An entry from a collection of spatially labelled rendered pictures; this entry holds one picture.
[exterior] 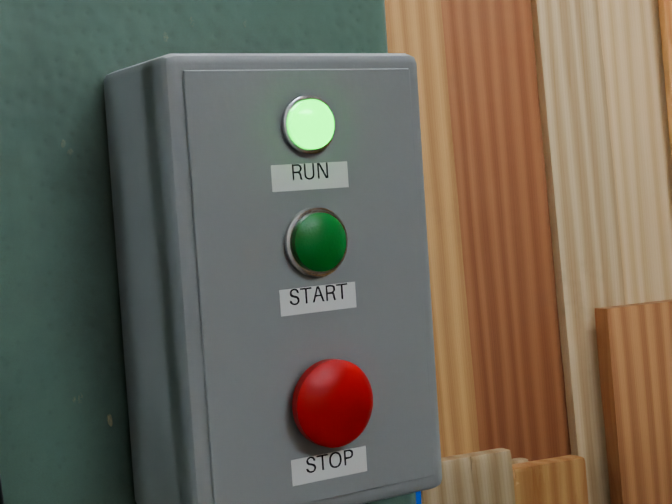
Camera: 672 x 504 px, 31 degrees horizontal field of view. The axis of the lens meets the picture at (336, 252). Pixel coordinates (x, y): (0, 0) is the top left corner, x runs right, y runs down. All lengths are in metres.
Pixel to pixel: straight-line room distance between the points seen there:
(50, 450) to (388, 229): 0.14
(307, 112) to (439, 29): 1.50
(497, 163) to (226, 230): 1.57
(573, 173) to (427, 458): 1.58
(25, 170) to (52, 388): 0.08
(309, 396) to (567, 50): 1.65
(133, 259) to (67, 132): 0.05
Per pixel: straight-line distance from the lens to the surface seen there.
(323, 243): 0.41
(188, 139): 0.40
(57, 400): 0.45
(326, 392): 0.41
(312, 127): 0.41
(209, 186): 0.40
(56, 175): 0.45
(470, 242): 1.93
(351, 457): 0.43
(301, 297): 0.42
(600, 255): 2.02
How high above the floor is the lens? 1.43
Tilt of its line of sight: 3 degrees down
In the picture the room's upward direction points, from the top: 4 degrees counter-clockwise
